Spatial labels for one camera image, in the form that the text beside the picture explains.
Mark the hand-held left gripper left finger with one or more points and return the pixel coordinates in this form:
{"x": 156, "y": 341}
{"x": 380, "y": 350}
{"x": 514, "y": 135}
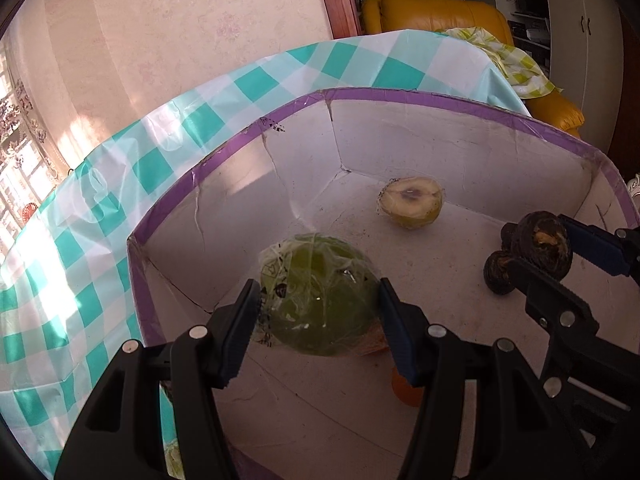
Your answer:
{"x": 240, "y": 327}

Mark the teal checked tablecloth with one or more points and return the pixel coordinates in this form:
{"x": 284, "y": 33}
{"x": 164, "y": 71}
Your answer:
{"x": 75, "y": 240}

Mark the dark shelf unit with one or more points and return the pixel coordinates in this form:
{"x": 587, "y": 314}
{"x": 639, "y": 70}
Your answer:
{"x": 527, "y": 10}

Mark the plastic-wrapped orange-red fruit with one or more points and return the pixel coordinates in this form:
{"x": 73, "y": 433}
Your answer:
{"x": 375, "y": 342}

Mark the small dark water chestnut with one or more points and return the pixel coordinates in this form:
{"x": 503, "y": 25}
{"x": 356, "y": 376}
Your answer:
{"x": 545, "y": 247}

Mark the large dark water chestnut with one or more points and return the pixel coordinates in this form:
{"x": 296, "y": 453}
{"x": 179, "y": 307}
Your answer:
{"x": 497, "y": 272}

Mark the yellow sofa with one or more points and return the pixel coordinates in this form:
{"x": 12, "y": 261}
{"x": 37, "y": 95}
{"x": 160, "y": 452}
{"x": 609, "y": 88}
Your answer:
{"x": 440, "y": 12}

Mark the yellow checkered cloth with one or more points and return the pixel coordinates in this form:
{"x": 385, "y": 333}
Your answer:
{"x": 520, "y": 67}

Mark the window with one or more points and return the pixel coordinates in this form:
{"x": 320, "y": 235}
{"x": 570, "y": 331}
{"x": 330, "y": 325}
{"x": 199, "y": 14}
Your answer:
{"x": 20, "y": 190}

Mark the lace sheer curtain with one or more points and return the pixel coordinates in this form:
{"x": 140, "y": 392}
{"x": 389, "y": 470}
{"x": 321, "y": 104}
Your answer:
{"x": 20, "y": 105}

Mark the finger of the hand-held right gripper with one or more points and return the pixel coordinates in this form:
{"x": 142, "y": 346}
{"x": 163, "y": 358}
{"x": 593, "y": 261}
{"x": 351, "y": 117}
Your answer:
{"x": 545, "y": 295}
{"x": 600, "y": 250}

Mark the plastic-wrapped green fruit half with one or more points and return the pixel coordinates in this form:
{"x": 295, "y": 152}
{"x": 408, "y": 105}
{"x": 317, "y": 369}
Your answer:
{"x": 172, "y": 462}
{"x": 320, "y": 290}
{"x": 410, "y": 202}

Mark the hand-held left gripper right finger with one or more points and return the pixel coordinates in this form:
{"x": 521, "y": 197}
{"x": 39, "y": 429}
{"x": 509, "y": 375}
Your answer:
{"x": 396, "y": 332}

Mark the purple cardboard box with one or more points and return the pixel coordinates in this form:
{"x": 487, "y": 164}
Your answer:
{"x": 310, "y": 410}

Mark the orange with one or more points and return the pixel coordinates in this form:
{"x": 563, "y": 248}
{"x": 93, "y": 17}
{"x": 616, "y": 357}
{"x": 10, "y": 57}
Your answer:
{"x": 402, "y": 391}

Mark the white cabinet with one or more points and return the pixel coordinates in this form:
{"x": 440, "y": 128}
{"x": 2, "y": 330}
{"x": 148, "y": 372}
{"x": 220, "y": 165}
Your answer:
{"x": 585, "y": 60}

